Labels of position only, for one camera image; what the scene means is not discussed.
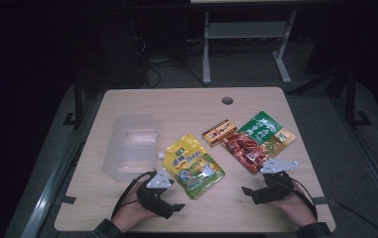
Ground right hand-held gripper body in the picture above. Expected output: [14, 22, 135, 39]
[251, 159, 301, 205]

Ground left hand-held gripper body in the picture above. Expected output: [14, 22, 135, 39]
[136, 168, 178, 220]

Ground yellow spout pouch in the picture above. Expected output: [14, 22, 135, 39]
[156, 133, 226, 200]

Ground clear plastic container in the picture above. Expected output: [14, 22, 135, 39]
[101, 113, 161, 183]

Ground green and red snack packet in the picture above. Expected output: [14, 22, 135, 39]
[221, 110, 297, 176]

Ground small red and yellow box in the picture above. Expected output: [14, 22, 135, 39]
[201, 118, 239, 148]

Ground person's right hand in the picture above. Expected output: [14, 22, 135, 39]
[268, 181, 318, 229]

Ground person's left hand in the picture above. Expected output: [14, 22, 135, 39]
[111, 181, 161, 233]

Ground black metal stand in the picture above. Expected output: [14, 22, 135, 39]
[343, 68, 373, 130]
[62, 75, 85, 130]

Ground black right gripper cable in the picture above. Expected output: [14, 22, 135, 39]
[289, 178, 319, 221]

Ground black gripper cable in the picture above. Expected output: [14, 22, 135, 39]
[289, 178, 319, 221]
[110, 170, 159, 221]

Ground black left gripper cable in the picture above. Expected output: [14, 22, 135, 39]
[110, 170, 159, 221]

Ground grey table edge bracket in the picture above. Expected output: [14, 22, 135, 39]
[56, 194, 77, 206]
[312, 196, 338, 206]

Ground thin black cable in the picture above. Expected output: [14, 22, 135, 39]
[336, 200, 378, 238]

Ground grey metal floor rail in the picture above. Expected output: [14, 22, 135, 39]
[329, 97, 378, 214]
[19, 95, 106, 238]

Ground black floor cable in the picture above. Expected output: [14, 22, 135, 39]
[143, 60, 208, 89]

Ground white metal desk frame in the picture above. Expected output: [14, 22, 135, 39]
[201, 9, 299, 85]

